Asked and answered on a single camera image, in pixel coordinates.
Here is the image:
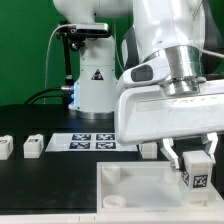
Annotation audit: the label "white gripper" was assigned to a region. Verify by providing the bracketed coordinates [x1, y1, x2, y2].
[114, 80, 224, 171]

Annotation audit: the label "white square tabletop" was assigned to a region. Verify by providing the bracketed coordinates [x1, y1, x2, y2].
[95, 161, 224, 221]

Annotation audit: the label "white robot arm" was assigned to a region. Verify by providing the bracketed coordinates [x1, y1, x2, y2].
[53, 0, 224, 170]

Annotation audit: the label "white sheet with markers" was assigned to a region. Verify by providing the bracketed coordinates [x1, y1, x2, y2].
[46, 133, 137, 152]

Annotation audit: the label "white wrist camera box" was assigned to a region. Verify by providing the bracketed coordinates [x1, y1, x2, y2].
[117, 57, 170, 89]

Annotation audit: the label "black cables at base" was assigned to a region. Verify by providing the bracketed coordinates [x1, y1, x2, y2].
[23, 85, 74, 106]

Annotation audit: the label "black camera on stand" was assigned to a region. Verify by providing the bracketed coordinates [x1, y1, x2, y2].
[55, 21, 110, 108]

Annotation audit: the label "grey cable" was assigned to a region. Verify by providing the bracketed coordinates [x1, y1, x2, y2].
[43, 23, 73, 96]

